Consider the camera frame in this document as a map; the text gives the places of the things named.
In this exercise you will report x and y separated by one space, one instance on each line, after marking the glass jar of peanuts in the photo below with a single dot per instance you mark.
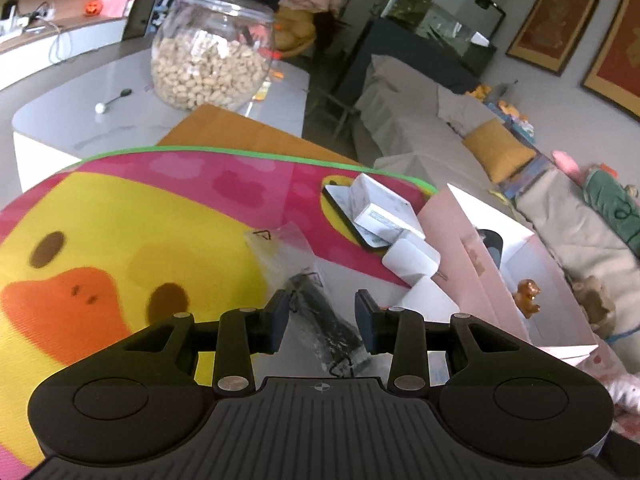
215 52

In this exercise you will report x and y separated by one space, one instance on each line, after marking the green stuffed toy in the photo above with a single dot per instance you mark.
615 206

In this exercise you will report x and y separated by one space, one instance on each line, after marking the pink cardboard box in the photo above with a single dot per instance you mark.
484 254

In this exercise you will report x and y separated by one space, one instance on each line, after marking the black item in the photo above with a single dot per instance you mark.
287 262

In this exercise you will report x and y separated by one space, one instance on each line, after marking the orange toy dinosaur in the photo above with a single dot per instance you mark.
524 297

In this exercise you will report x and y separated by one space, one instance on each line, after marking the glass fish tank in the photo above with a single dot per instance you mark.
463 29

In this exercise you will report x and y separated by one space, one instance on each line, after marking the red gold framed picture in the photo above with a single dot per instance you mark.
614 72

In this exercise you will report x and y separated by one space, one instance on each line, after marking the white rounded charger box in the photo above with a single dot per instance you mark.
410 258

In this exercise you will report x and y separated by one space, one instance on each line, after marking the orange cardboard sheet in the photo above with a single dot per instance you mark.
213 127

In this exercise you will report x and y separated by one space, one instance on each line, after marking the mustard yellow cushion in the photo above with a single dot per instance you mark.
497 150

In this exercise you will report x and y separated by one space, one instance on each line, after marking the orange pumpkin toy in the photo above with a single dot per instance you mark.
93 7

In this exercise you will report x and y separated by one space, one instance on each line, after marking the black white spoon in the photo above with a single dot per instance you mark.
102 107

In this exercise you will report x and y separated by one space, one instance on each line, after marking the white Apple cable box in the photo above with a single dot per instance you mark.
381 211

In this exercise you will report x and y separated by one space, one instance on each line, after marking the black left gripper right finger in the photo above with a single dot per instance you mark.
399 333

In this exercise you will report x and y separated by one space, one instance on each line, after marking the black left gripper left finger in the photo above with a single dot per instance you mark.
244 332

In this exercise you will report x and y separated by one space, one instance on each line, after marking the beige covered sofa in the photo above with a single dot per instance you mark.
398 118

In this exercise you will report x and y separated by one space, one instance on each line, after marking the white wall shelf unit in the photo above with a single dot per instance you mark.
36 34

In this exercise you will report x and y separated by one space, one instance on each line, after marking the colourful foam play mat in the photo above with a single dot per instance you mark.
97 252

